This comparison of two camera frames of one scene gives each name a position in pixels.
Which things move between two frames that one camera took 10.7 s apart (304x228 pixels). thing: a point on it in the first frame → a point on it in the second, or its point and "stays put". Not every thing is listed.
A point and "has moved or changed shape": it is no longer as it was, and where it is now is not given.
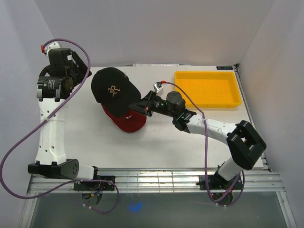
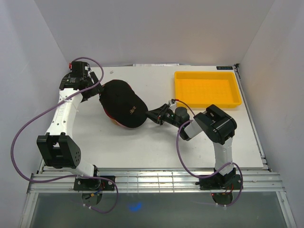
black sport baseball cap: (113, 90) has moved or changed shape
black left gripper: (81, 70) → (94, 91)
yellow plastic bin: (208, 89) stays put
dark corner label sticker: (224, 68) stays put
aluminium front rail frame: (260, 179) stays put
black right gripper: (143, 105) → (157, 114)
